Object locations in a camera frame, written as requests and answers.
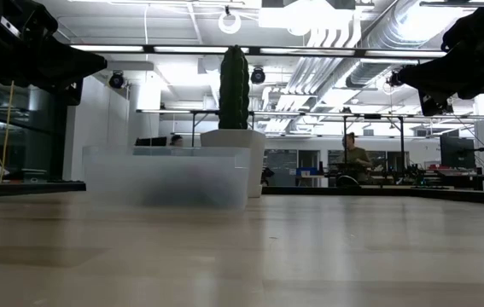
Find silver ventilation duct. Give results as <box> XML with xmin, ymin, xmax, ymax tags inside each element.
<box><xmin>346</xmin><ymin>0</ymin><xmax>443</xmax><ymax>89</ymax></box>

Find black background frame stand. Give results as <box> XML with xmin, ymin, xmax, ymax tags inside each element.
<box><xmin>137</xmin><ymin>108</ymin><xmax>409</xmax><ymax>171</ymax></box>

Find dark green box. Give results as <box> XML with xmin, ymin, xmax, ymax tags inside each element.
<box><xmin>21</xmin><ymin>169</ymin><xmax>49</xmax><ymax>183</ymax></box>

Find white ring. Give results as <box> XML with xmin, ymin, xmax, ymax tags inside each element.
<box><xmin>218</xmin><ymin>10</ymin><xmax>242</xmax><ymax>35</ymax></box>

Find black aluminium table frame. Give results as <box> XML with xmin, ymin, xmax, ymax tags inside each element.
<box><xmin>0</xmin><ymin>181</ymin><xmax>484</xmax><ymax>209</ymax></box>

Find black round spotlight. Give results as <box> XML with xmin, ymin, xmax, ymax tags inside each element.
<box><xmin>249</xmin><ymin>66</ymin><xmax>267</xmax><ymax>85</ymax></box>
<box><xmin>108</xmin><ymin>70</ymin><xmax>125</xmax><ymax>90</ymax></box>

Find green cactus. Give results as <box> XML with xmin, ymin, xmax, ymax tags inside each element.
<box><xmin>218</xmin><ymin>44</ymin><xmax>251</xmax><ymax>130</ymax></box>

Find clear plastic container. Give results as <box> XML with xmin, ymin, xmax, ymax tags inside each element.
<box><xmin>81</xmin><ymin>145</ymin><xmax>252</xmax><ymax>211</ymax></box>

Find black monitor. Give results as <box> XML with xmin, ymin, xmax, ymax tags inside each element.
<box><xmin>134</xmin><ymin>136</ymin><xmax>168</xmax><ymax>148</ymax></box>
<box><xmin>440</xmin><ymin>135</ymin><xmax>476</xmax><ymax>171</ymax></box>

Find white hexagonal plant pot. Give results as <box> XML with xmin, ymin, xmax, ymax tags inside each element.
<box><xmin>200</xmin><ymin>129</ymin><xmax>267</xmax><ymax>199</ymax></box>

